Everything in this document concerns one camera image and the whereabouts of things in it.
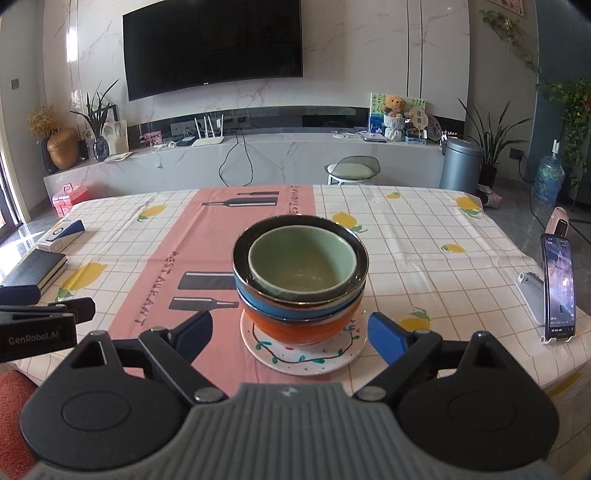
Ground white router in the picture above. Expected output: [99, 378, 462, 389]
[191, 115, 225, 147]

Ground green ceramic bowl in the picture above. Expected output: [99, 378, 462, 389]
[248, 226, 358, 298]

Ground plant in blue vase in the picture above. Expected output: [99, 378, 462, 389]
[70, 79, 120, 162]

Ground dried yellow flowers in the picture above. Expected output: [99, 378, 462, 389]
[28, 105, 60, 139]

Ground black curved television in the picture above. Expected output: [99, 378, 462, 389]
[122, 0, 304, 102]

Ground red textured cushion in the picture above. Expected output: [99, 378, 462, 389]
[0, 369, 40, 462]

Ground blue and white box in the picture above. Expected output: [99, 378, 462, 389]
[37, 220, 86, 254]

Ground pink storage box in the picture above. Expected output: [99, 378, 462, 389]
[52, 183, 89, 219]

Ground long-leaf potted plant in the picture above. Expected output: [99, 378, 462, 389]
[458, 97, 532, 190]

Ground patterned slipper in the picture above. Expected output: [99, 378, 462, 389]
[475, 184, 502, 209]

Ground black notebook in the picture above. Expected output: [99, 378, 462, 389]
[0, 250, 68, 291]

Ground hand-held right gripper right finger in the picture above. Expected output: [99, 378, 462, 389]
[353, 312, 532, 402]

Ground blue water jug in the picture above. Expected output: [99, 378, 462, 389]
[532, 141, 566, 207]

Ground lemon print checked tablecloth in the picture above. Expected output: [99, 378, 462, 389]
[14, 185, 591, 402]

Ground white painted vine plate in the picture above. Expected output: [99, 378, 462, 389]
[240, 308, 370, 376]

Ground teddy bear bouquet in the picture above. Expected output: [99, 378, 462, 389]
[382, 95, 408, 141]

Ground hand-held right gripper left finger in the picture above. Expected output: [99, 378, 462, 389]
[48, 310, 228, 403]

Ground white small appliance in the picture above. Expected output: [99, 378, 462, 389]
[546, 206, 591, 250]

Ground blue steel bowl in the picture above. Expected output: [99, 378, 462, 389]
[232, 215, 370, 321]

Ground white drawing card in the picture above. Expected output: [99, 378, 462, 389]
[102, 120, 129, 155]

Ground white stool with grey back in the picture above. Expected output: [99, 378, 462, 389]
[326, 156, 381, 186]

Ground orange steel bowl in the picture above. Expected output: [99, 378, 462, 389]
[240, 295, 365, 348]

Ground grey metal trash can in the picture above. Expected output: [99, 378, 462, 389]
[438, 138, 485, 193]

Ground hanging green vine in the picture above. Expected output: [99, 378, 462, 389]
[480, 9, 591, 185]

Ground black cable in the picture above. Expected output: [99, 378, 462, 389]
[218, 134, 254, 188]

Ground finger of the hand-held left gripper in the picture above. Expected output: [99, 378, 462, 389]
[0, 298, 96, 325]
[0, 285, 41, 305]

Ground brown round vase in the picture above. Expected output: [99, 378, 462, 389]
[47, 128, 80, 170]

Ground blue green painting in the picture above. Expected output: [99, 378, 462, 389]
[369, 92, 428, 134]

